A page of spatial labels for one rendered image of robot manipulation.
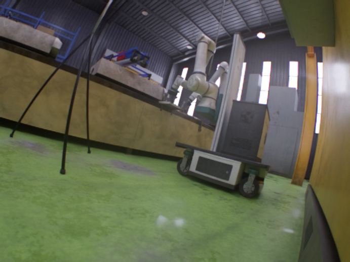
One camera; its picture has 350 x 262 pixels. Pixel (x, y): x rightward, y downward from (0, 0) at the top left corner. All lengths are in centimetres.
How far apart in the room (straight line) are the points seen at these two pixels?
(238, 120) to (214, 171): 51
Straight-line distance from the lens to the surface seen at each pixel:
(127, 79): 214
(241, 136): 158
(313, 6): 76
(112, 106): 203
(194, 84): 165
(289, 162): 701
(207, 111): 168
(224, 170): 152
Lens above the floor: 33
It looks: 3 degrees up
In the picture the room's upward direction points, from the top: 15 degrees clockwise
